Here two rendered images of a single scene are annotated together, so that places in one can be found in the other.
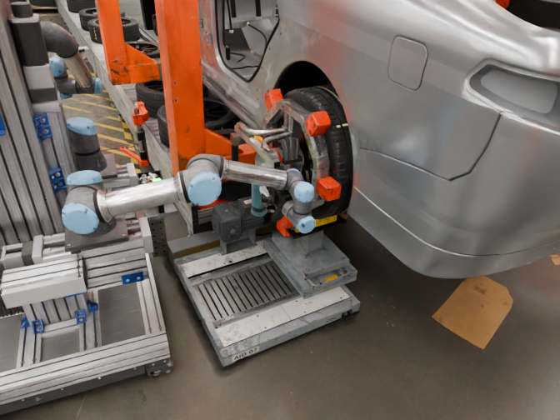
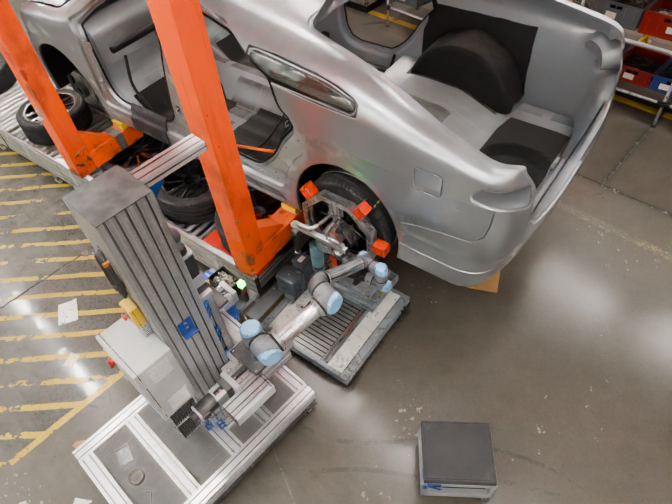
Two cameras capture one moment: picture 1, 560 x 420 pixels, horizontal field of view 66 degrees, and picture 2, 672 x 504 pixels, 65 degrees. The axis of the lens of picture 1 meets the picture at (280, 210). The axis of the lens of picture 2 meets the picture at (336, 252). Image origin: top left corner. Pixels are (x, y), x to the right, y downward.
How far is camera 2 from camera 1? 169 cm
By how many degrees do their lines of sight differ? 20
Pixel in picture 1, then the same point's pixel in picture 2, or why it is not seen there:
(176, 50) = (232, 191)
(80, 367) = (272, 434)
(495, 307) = not seen: hidden behind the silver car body
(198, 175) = (330, 298)
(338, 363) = (415, 346)
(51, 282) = (257, 397)
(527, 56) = (502, 185)
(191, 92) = (246, 211)
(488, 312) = not seen: hidden behind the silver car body
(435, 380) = (477, 328)
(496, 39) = (484, 179)
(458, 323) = not seen: hidden behind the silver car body
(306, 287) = (370, 304)
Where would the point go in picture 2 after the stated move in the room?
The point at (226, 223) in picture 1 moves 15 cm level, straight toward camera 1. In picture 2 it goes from (295, 285) to (306, 299)
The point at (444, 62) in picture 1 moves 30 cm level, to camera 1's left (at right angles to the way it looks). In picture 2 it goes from (455, 187) to (402, 206)
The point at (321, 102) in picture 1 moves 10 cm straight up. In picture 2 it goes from (355, 191) to (355, 179)
